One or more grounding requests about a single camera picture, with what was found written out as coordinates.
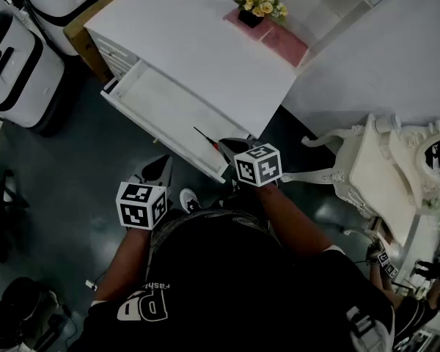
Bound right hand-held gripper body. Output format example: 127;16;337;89
233;143;282;187

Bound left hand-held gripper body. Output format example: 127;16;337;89
116;180;171;230

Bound red handled screwdriver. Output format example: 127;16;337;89
193;125;221;151

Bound white drawer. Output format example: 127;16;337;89
100;59;251;184

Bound person's right forearm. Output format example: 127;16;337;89
256;185;335;257

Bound person's left forearm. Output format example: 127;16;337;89
94;227;152;303

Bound person's left white shoe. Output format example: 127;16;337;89
178;188;203;214

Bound white desk with hutch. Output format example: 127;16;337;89
84;0;411;139

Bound pink cloth mat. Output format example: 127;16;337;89
260;25;309;69
223;7;274;42

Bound person's black shirt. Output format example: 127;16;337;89
67;203;396;352

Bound cream vanity table with mirror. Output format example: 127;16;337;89
280;114;440;249

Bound black chair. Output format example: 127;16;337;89
0;159;31;264

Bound brown cardboard box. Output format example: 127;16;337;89
62;0;133;84

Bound yellow flowers in black pot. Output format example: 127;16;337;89
232;0;289;29

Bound white and black robot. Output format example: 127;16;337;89
16;0;115;56
0;11;67;136

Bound black stool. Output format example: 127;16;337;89
0;276;75;352

